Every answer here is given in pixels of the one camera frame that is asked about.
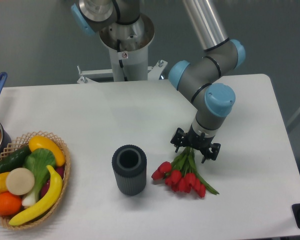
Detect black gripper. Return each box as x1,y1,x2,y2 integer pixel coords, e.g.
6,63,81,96
170,125,221,164

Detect red tulip bouquet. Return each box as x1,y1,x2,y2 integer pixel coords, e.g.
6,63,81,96
151,147,219,198

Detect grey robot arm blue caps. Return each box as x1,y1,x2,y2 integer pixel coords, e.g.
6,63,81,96
71,0,246,160

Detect dark grey ribbed vase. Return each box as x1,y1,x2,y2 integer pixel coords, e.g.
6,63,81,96
111,144,147,196

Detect red vegetable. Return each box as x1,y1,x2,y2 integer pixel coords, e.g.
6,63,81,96
40,166,65,199

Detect yellow banana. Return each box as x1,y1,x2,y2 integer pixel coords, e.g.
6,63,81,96
8,165,63,227

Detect yellow squash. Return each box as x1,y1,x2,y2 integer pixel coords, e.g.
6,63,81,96
28,135,66,167

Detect green bok choy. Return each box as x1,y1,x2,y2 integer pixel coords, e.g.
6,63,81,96
22,148,56,208

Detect woven wicker basket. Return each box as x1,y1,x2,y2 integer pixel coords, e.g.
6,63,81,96
0,131,71,230

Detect dark green cucumber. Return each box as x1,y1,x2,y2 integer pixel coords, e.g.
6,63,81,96
0,145,31,174

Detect orange fruit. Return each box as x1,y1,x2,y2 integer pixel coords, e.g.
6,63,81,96
0,191,22,216

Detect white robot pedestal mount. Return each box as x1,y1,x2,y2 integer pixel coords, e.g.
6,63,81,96
76,43,168,84

